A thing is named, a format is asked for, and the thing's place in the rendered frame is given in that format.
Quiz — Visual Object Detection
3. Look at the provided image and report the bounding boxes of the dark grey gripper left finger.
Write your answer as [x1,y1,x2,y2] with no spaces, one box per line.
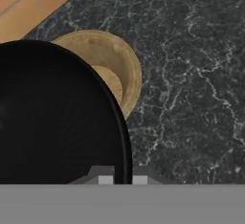
[70,166,116,186]

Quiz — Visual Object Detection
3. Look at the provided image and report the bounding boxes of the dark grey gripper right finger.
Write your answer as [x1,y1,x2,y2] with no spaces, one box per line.
[131,166,167,186]

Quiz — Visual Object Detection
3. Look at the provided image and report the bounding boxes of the large black bowl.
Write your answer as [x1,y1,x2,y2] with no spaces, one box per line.
[0,39,134,186]

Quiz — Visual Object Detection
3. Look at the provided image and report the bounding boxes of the small tan wooden bowl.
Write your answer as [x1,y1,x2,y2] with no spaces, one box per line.
[51,29,143,121]

